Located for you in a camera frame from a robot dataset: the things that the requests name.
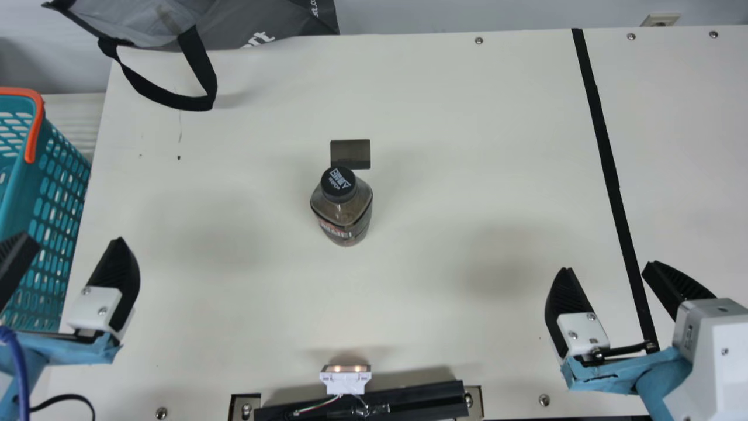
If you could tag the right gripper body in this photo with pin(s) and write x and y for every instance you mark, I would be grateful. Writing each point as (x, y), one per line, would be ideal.
(619, 374)

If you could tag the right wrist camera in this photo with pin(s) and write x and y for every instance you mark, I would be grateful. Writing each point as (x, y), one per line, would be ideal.
(719, 362)

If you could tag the small white device with light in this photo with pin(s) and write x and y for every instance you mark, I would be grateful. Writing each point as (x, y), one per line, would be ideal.
(345, 380)

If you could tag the black strip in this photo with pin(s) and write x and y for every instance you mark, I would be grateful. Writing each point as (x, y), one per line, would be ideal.
(608, 169)

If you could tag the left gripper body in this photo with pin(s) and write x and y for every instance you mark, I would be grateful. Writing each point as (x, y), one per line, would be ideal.
(58, 351)

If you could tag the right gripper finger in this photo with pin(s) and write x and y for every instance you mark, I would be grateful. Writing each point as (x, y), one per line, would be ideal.
(678, 286)
(570, 316)

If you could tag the teal shopping basket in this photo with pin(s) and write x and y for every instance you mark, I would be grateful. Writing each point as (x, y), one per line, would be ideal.
(52, 193)

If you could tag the white wall socket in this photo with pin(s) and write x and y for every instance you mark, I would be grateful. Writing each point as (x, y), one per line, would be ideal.
(660, 20)

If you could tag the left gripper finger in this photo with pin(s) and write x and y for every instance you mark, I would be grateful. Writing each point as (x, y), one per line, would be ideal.
(14, 263)
(114, 286)

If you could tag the dark coffee bottle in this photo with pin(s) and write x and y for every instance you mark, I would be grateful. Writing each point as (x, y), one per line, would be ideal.
(342, 216)

